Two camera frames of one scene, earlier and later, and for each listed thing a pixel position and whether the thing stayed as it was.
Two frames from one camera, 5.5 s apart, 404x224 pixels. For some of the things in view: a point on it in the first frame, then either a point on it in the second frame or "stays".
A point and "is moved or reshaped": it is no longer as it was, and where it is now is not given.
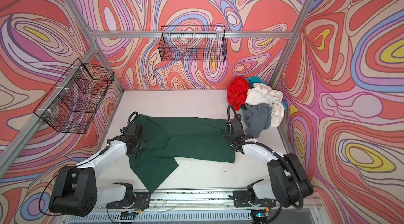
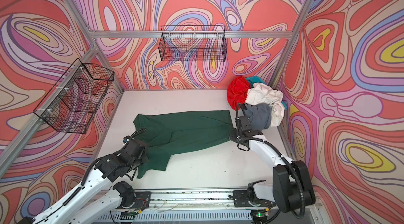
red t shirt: (237, 90) stays
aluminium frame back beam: (257, 34) stays
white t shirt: (261, 93) stays
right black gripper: (226, 135) -> (232, 136)
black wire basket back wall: (195, 43) stays
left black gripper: (141, 144) -> (145, 158)
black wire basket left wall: (74, 101) stays
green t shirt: (165, 138) is moved or reshaped
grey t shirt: (256, 117) stays
